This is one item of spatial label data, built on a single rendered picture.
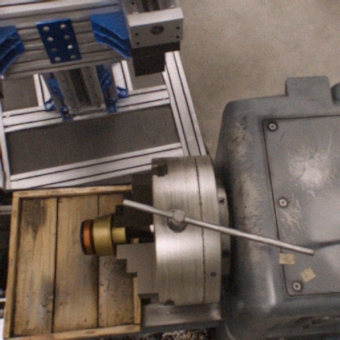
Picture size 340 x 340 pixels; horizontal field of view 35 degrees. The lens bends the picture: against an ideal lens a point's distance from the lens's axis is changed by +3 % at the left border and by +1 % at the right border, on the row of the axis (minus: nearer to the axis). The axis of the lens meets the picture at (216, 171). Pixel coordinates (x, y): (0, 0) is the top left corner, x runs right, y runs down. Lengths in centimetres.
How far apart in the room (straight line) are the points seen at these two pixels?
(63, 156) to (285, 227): 138
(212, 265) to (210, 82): 167
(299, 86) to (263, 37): 166
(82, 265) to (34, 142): 100
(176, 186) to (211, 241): 13
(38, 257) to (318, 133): 73
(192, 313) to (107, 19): 78
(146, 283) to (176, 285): 8
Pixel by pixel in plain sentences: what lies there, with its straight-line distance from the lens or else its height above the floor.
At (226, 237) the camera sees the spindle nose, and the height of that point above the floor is 117.
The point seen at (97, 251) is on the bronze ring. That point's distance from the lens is 113.
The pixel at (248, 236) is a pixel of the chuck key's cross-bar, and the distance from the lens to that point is 90.
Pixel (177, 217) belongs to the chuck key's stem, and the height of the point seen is 132.
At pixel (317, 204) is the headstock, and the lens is 101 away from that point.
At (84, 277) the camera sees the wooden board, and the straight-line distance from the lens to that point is 134.
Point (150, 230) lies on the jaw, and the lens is 117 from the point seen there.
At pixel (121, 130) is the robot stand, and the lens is 222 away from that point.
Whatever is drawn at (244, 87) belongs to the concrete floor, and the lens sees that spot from 258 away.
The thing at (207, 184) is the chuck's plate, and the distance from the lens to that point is 101.
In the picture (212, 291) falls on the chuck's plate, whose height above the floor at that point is 114.
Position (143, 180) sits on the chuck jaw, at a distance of 105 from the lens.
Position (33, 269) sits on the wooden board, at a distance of 136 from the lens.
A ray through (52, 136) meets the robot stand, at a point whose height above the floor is 21.
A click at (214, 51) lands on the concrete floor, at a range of 268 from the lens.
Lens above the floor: 218
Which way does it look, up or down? 67 degrees down
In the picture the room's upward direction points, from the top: 10 degrees clockwise
